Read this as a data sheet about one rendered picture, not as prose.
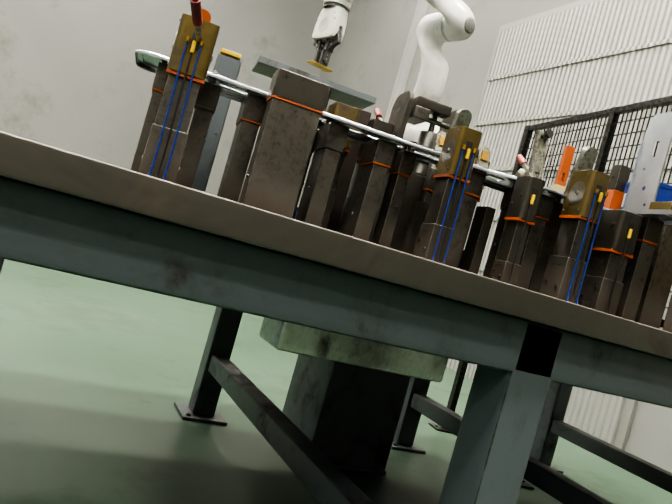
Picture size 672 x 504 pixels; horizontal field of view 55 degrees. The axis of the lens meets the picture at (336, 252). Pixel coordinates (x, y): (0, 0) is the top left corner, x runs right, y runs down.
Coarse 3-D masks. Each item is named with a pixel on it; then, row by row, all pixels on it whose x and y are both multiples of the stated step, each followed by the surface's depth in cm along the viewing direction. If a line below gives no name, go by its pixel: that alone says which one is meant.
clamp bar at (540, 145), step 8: (536, 136) 198; (544, 136) 196; (552, 136) 195; (536, 144) 196; (544, 144) 197; (536, 152) 196; (544, 152) 196; (536, 160) 195; (544, 160) 196; (536, 168) 196; (536, 176) 197
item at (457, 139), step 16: (464, 128) 149; (448, 144) 154; (464, 144) 150; (448, 160) 151; (464, 160) 150; (448, 176) 149; (464, 176) 150; (448, 192) 150; (432, 208) 154; (448, 208) 151; (432, 224) 151; (448, 224) 149; (432, 240) 150; (448, 240) 151; (432, 256) 150
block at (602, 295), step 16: (608, 224) 165; (624, 224) 161; (640, 224) 163; (608, 240) 163; (624, 240) 162; (592, 256) 168; (608, 256) 162; (624, 256) 163; (592, 272) 166; (608, 272) 162; (592, 288) 164; (608, 288) 162; (592, 304) 163; (608, 304) 162
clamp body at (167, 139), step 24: (192, 24) 129; (192, 48) 129; (168, 72) 129; (192, 72) 130; (168, 96) 130; (192, 96) 131; (168, 120) 130; (168, 144) 130; (144, 168) 129; (168, 168) 131
